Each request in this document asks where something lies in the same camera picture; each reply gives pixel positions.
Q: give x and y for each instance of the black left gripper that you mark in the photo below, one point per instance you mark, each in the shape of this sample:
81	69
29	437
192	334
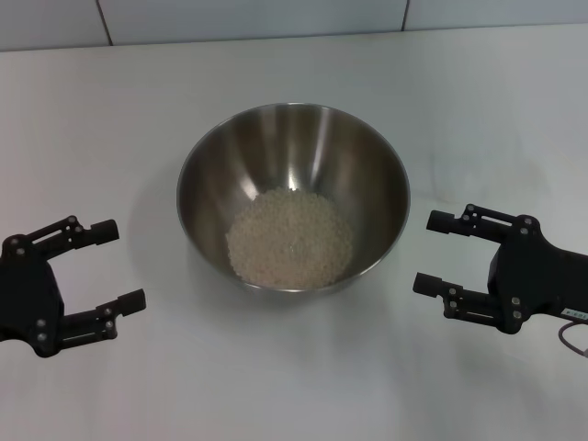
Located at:
27	303

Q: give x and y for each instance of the stainless steel mixing bowl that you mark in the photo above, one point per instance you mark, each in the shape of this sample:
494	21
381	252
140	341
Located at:
294	161

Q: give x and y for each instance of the clear plastic cup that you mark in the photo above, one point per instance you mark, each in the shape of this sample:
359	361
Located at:
473	184

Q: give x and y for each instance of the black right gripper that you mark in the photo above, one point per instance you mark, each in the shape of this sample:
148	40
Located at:
537	280

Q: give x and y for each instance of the white rice grains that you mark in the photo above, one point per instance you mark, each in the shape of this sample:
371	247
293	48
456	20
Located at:
289	239

